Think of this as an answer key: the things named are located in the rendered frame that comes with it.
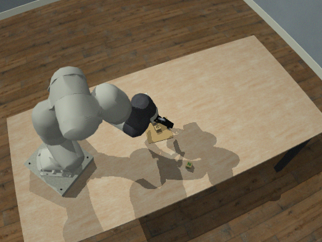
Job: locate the tan flat square mat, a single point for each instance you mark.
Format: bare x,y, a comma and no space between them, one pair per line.
153,137

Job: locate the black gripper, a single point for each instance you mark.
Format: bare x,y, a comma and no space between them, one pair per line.
164,122

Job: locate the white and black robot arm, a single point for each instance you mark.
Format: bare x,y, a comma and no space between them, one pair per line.
78,114

